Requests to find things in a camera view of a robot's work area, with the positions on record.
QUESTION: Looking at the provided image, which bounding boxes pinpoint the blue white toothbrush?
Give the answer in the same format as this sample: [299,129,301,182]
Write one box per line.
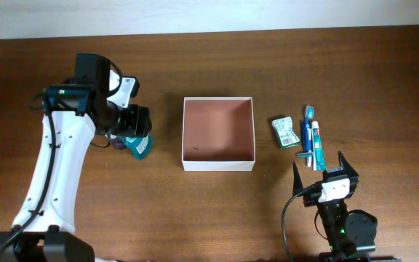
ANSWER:
[304,106,314,167]

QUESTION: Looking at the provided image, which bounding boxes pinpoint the pink open box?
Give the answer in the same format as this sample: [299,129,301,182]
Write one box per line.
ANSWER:
[181,97,256,172]

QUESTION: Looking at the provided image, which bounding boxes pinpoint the green white toothpaste tube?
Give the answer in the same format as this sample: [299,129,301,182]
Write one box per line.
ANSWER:
[311,121,327,171]

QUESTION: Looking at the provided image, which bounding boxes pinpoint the blue mouthwash bottle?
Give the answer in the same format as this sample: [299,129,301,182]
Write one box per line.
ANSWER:
[122,134,152,160]

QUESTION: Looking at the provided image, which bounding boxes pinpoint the clear gel bottle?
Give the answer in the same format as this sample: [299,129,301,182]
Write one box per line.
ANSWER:
[110,135,126,150]

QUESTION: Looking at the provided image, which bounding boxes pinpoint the blue razor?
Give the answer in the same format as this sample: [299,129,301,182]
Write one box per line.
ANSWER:
[298,121,313,158]

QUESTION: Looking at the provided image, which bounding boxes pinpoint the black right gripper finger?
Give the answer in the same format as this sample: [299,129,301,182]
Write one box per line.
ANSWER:
[292,162,304,196]
[338,151,358,178]

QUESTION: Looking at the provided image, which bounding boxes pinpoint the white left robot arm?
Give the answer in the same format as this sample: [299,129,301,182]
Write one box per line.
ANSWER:
[0,53,152,262]

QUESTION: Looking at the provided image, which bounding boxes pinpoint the green white soap packet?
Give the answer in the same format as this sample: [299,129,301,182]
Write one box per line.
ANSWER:
[271,116,300,149]

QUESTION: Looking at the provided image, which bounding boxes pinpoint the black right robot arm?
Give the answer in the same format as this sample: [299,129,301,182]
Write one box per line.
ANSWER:
[282,152,398,262]

